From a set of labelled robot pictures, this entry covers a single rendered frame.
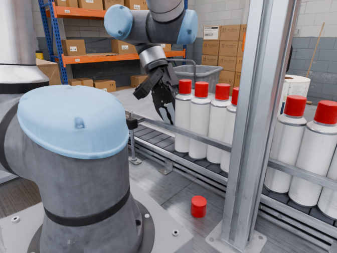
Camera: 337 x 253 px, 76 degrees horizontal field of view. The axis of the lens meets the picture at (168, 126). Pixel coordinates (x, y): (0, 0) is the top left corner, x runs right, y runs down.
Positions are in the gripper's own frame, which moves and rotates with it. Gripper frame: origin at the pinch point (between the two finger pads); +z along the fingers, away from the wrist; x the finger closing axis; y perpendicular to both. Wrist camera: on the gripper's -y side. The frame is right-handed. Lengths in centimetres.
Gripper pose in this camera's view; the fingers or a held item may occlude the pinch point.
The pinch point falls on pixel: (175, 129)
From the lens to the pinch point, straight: 64.3
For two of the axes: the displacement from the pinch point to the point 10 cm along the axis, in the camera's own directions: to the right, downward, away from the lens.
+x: -6.4, 2.4, 7.3
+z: 3.7, 9.3, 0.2
